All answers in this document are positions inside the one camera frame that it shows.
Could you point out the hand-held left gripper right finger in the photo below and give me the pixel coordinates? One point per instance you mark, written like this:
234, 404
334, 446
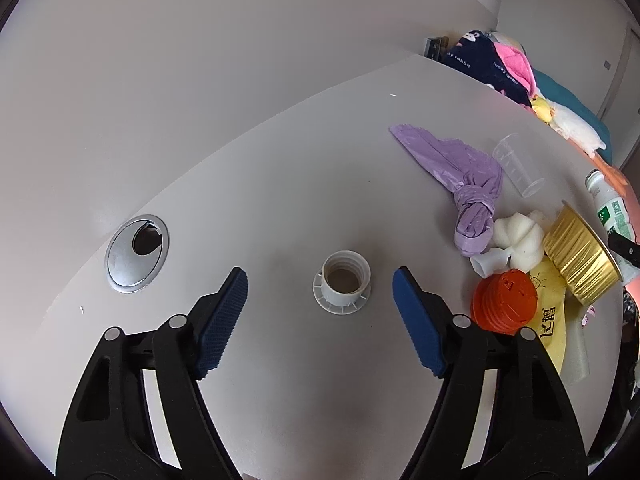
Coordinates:
417, 320

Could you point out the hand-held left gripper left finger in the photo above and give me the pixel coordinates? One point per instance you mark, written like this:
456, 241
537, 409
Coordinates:
222, 325

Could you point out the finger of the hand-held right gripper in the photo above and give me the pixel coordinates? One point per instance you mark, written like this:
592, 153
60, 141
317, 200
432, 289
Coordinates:
622, 246

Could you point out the white bottle green label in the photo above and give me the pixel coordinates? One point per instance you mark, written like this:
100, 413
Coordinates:
612, 210

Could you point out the orange ribbed cap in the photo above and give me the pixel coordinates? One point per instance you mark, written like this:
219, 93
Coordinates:
505, 300

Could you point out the yellow snack packet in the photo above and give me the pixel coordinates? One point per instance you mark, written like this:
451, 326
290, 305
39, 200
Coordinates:
550, 310

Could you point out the gold foil tray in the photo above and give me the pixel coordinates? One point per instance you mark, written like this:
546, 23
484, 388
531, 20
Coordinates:
582, 255

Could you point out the pink bed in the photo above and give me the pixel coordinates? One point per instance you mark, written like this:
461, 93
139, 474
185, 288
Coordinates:
617, 177

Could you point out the white plush goose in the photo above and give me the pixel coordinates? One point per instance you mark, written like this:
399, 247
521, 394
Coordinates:
575, 127

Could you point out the clear measuring cup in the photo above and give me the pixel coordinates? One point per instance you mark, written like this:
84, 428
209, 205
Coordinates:
517, 165

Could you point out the purple plastic bag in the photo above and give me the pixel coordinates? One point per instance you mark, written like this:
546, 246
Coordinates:
460, 170

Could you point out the yellow plush duck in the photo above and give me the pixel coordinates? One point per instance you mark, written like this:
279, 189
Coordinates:
541, 106

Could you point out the teal pillow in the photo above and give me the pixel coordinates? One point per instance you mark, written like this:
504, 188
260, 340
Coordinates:
560, 92

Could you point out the pink fleece cloth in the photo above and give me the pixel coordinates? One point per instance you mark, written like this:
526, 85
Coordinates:
517, 65

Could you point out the dark blue printed blanket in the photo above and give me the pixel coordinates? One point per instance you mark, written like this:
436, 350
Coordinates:
480, 62

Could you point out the black box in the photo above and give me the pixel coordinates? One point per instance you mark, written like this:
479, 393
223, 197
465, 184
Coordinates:
434, 47

